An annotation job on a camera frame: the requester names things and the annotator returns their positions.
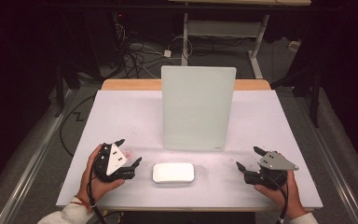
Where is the metal floor rail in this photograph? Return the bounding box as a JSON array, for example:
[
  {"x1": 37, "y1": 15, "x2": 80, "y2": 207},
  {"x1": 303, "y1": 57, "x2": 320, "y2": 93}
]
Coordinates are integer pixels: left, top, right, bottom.
[
  {"x1": 295, "y1": 90, "x2": 358, "y2": 224},
  {"x1": 0, "y1": 90, "x2": 76, "y2": 224}
]

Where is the small whiteboard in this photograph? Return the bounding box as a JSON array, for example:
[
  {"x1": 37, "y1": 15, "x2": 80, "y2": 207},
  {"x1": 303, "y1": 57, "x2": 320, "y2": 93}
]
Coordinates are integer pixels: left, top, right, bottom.
[{"x1": 160, "y1": 65, "x2": 238, "y2": 153}]

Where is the tangle of floor cables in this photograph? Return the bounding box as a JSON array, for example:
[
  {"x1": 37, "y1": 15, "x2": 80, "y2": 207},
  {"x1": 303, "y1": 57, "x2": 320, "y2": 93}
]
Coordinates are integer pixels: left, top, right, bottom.
[{"x1": 115, "y1": 21, "x2": 175, "y2": 78}]

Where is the wooden table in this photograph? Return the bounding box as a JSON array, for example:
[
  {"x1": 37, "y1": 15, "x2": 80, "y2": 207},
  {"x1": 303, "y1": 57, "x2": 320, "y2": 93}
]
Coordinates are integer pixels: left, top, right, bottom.
[{"x1": 101, "y1": 78, "x2": 272, "y2": 91}]

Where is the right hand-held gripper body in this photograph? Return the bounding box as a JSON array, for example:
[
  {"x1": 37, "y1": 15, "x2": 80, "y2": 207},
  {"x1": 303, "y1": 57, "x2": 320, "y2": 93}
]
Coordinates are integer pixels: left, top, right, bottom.
[{"x1": 243, "y1": 150, "x2": 300, "y2": 191}]

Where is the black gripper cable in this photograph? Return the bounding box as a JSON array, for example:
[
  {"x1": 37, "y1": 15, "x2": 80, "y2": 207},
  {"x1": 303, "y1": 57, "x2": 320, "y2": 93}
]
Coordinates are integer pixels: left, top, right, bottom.
[
  {"x1": 86, "y1": 153, "x2": 108, "y2": 224},
  {"x1": 260, "y1": 172, "x2": 290, "y2": 224}
]

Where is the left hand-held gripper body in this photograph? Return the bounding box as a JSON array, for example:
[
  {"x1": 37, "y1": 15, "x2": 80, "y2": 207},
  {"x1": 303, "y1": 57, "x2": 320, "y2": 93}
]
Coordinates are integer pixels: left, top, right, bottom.
[{"x1": 92, "y1": 142, "x2": 137, "y2": 183}]

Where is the person's right hand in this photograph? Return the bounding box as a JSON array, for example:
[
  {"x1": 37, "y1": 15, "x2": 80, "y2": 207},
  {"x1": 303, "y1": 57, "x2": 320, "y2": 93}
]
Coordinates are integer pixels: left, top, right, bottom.
[{"x1": 254, "y1": 170, "x2": 304, "y2": 220}]

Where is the black floor cable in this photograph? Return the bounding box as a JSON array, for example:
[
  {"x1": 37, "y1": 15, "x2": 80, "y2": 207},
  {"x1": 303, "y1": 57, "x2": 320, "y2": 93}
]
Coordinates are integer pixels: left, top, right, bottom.
[{"x1": 59, "y1": 94, "x2": 96, "y2": 157}]

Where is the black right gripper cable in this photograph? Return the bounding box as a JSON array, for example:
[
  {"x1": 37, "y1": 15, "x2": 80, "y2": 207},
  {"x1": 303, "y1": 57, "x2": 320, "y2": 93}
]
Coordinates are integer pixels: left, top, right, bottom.
[{"x1": 260, "y1": 172, "x2": 290, "y2": 224}]

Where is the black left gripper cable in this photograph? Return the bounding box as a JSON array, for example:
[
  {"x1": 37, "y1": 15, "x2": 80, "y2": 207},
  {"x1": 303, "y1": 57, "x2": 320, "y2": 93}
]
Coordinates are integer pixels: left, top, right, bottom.
[{"x1": 86, "y1": 153, "x2": 108, "y2": 224}]

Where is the black metal stand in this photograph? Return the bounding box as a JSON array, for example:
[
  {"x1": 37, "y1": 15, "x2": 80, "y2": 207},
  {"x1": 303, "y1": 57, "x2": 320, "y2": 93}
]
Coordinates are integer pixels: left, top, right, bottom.
[
  {"x1": 271, "y1": 62, "x2": 321, "y2": 129},
  {"x1": 54, "y1": 62, "x2": 82, "y2": 118}
]

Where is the person's left hand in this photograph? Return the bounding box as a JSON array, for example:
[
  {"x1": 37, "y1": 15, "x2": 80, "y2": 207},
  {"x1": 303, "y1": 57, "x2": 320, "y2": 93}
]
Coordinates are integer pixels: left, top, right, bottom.
[{"x1": 76, "y1": 143, "x2": 126, "y2": 203}]

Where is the white board eraser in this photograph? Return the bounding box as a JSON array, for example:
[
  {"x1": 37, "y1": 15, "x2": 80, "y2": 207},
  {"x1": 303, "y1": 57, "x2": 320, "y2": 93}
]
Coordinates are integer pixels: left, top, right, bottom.
[{"x1": 152, "y1": 161, "x2": 196, "y2": 184}]

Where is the red wrist bracelet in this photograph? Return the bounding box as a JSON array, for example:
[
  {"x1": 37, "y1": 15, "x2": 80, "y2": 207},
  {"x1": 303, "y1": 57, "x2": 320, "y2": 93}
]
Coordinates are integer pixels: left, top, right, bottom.
[{"x1": 70, "y1": 195, "x2": 93, "y2": 213}]

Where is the white table mat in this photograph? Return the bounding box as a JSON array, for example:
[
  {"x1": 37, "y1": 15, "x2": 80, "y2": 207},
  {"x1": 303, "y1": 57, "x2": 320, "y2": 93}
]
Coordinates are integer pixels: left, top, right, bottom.
[{"x1": 55, "y1": 89, "x2": 324, "y2": 210}]

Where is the white metal desk frame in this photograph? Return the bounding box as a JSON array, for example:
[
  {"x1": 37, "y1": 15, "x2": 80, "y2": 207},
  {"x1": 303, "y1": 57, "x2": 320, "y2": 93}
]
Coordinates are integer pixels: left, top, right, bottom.
[{"x1": 180, "y1": 12, "x2": 269, "y2": 79}]

